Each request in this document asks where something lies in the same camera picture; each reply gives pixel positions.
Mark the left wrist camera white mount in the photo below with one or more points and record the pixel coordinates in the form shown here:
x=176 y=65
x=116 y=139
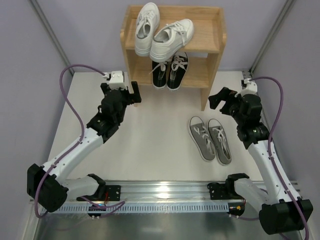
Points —
x=115 y=80

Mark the left grey canvas sneaker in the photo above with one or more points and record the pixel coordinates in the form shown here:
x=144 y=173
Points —
x=202 y=139

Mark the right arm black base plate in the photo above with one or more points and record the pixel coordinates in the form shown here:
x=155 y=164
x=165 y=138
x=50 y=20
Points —
x=218 y=191

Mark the white sneaker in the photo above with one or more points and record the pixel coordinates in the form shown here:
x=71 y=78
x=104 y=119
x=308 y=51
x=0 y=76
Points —
x=147 y=23
x=170 y=39

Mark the aluminium frame post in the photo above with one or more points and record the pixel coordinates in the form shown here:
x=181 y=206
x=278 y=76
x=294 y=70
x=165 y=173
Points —
x=49 y=31
x=280 y=19

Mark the grey canvas sneaker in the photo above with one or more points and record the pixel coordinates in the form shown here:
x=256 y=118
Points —
x=220 y=141
x=202 y=139

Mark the left aluminium frame post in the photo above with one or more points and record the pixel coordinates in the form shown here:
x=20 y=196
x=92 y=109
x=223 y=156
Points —
x=49 y=31

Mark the right aluminium frame post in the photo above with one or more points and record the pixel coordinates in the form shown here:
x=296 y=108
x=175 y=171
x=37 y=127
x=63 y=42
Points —
x=280 y=19

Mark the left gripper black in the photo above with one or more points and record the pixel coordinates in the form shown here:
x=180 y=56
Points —
x=128 y=93

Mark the right grey canvas sneaker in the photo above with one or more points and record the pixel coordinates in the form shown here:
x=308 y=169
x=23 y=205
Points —
x=220 y=141

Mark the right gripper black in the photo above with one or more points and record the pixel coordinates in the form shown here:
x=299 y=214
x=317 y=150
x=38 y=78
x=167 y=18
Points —
x=227 y=104

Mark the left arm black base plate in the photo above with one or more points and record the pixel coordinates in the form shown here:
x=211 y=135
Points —
x=112 y=192

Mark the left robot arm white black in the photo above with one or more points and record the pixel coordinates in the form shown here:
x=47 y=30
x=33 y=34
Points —
x=99 y=130

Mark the black canvas sneaker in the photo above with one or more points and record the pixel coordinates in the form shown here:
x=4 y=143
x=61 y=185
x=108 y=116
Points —
x=178 y=68
x=159 y=74

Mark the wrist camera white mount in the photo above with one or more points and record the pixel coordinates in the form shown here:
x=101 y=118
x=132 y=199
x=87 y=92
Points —
x=115 y=80
x=248 y=87

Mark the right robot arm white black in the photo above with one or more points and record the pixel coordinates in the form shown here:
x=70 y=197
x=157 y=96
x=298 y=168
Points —
x=280 y=207

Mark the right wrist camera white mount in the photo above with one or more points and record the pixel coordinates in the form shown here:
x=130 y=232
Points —
x=248 y=87

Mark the perforated cable duct strip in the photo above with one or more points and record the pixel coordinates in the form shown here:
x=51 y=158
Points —
x=146 y=208

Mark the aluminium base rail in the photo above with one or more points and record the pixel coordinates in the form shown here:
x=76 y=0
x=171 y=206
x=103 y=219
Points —
x=160 y=190

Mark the wooden two-tier shoe shelf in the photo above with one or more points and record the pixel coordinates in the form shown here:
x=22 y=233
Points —
x=207 y=45

